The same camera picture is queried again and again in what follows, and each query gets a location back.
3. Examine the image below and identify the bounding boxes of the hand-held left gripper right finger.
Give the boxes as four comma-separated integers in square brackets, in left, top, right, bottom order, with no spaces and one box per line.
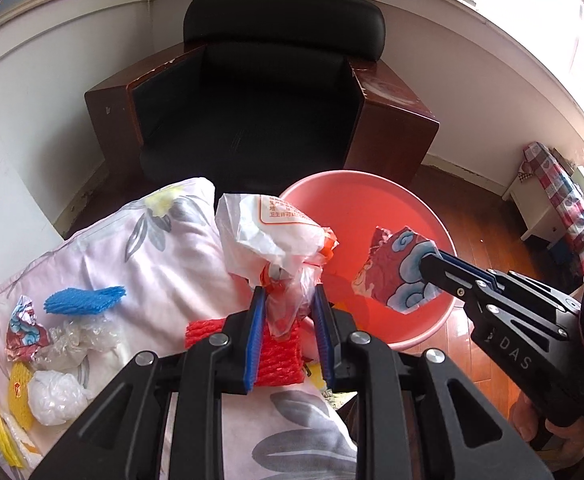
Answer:
[314,284,556,480]

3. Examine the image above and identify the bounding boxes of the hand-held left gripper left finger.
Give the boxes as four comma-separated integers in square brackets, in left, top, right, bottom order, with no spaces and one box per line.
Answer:
[28,286,269,480]

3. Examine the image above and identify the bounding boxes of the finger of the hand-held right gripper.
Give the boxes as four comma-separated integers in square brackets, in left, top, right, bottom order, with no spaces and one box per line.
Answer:
[439,251,583,313]
[418,252,570,343]

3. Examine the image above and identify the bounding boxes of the red cloud-pattern wrapper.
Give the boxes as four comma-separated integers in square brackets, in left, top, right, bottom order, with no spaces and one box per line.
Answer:
[352,226,443,316]

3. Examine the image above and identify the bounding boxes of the white printed plastic bag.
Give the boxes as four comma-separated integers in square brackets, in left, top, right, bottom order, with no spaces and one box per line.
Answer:
[215,192,340,338]

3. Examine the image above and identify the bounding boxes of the pink plastic bucket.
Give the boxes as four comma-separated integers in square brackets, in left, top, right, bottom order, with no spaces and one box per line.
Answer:
[278,171,458,352]

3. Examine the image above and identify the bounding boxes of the blue foam net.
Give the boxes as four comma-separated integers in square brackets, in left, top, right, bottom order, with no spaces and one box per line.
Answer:
[44,286,126,316]

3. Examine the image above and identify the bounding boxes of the clear plastic wrap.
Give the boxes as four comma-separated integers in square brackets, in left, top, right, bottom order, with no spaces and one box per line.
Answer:
[34,320,122,372]

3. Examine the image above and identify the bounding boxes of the white plastic ball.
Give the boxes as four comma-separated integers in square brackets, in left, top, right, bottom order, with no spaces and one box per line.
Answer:
[28,370,92,427]

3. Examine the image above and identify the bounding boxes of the yellow foam net red label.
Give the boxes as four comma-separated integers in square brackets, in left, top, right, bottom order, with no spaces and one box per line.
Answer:
[8,360,36,430]

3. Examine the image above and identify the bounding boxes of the person's right hand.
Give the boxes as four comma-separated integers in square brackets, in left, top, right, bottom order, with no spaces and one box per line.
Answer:
[513,391,584,469]

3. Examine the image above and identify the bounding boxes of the small white table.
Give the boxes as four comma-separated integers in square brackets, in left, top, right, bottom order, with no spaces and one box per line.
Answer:
[502,160,584,251]

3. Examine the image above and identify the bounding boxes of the floral pink bed sheet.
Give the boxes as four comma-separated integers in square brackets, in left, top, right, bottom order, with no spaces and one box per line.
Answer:
[0,176,359,480]

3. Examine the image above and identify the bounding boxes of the white cabinet with plaid cloth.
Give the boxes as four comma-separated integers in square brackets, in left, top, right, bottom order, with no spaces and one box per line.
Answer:
[522,142,584,277]

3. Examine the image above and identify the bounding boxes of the crumpled cloud-pattern wrapper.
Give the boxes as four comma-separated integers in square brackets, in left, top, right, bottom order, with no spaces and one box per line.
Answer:
[5,295,53,362]

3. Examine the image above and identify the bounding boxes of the black leather wooden armchair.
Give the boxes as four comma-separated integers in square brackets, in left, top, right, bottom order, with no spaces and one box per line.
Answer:
[84,0,440,211]

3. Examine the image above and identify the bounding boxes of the plain yellow foam net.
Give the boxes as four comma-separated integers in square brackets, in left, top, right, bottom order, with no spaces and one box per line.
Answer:
[0,399,28,470]

